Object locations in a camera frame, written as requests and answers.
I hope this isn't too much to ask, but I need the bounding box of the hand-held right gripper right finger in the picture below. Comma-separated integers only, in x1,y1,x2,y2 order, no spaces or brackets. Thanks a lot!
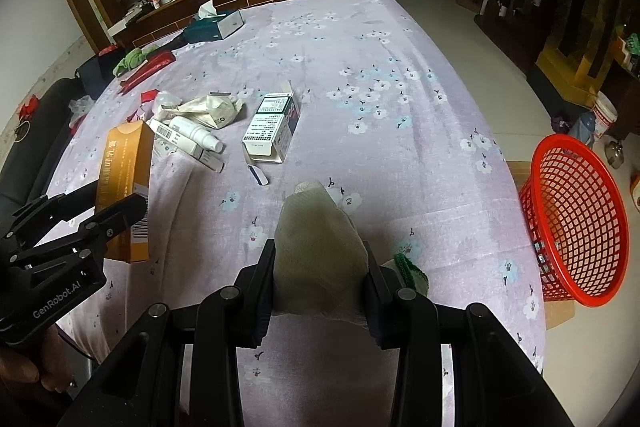
362,241,576,427

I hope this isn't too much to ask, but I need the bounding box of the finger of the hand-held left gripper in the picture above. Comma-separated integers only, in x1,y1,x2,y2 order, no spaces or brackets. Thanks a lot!
10,181,99,238
15,193,149,263

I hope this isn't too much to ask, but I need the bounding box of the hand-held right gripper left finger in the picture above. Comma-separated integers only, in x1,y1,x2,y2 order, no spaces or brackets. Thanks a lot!
70,238,277,427

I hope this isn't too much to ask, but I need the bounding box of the orange cardboard box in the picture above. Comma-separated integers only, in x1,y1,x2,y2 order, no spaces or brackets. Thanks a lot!
95,121,156,264

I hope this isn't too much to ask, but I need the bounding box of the long white barcode box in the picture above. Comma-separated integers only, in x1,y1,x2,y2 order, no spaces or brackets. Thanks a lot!
148,119,226,172

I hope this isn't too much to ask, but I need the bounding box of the white plastic bottle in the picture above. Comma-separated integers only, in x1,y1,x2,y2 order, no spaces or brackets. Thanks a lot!
170,116,224,154

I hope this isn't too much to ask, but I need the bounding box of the small white blue tube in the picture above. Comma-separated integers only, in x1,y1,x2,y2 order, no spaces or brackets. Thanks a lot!
246,161,270,186

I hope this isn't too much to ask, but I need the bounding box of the white plastic bag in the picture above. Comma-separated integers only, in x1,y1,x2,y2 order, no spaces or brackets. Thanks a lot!
159,92,245,130

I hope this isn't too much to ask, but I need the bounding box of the white green medicine box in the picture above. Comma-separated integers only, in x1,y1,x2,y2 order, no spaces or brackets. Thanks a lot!
242,80,302,164

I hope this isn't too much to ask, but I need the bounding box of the red mesh plastic basket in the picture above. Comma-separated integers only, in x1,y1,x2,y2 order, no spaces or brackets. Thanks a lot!
518,133,631,308

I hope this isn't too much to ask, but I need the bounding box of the person's left hand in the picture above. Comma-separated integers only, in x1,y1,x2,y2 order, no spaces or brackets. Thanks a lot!
0,332,78,393

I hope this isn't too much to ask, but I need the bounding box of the black chair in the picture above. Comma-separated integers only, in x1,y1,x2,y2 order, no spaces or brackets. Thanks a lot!
0,77,98,220

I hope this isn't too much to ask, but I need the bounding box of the clear plastic bag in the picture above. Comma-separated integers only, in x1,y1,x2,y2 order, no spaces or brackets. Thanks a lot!
150,91,183,112

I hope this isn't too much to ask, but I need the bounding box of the dark blue bag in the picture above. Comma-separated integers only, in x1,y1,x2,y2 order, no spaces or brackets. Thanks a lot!
75,49,126,100

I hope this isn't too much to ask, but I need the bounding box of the long red packet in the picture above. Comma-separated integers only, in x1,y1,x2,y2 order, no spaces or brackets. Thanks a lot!
118,51,177,94

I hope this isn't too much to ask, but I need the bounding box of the green cloth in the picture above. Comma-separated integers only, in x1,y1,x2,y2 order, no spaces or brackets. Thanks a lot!
112,48,160,78

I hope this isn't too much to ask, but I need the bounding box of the purple floral tablecloth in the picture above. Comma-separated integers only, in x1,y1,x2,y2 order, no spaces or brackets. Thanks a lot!
37,0,546,427

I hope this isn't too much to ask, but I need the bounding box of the teal tissue box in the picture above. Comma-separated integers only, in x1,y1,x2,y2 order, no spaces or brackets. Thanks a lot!
184,1,246,44

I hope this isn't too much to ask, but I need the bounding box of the blue thermos flask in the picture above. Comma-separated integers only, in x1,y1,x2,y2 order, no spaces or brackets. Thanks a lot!
570,111,597,150

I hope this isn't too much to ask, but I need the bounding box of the metal kettle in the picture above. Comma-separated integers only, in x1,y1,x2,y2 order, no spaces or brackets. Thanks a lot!
605,139,626,168

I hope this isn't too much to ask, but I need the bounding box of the white plastic bucket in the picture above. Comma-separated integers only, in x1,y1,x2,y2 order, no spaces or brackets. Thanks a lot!
591,93,619,140

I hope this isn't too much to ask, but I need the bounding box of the wooden staircase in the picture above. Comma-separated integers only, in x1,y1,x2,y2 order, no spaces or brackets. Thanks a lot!
472,0,556,78

